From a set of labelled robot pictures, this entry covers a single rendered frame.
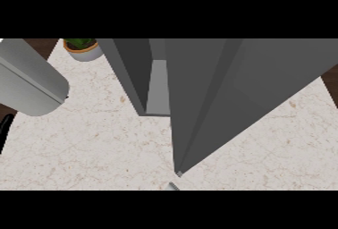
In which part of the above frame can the dark grey cabinet door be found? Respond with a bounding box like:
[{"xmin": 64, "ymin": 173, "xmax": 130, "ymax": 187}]
[{"xmin": 164, "ymin": 38, "xmax": 338, "ymax": 179}]

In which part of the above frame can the grey cabinet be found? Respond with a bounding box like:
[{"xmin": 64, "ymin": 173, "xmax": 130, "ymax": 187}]
[{"xmin": 95, "ymin": 38, "xmax": 171, "ymax": 117}]

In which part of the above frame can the potted green plant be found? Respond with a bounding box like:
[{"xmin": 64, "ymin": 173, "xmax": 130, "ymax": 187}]
[{"xmin": 62, "ymin": 38, "xmax": 107, "ymax": 63}]

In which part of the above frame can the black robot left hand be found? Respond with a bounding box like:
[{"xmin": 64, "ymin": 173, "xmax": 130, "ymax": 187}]
[{"xmin": 0, "ymin": 113, "xmax": 16, "ymax": 155}]

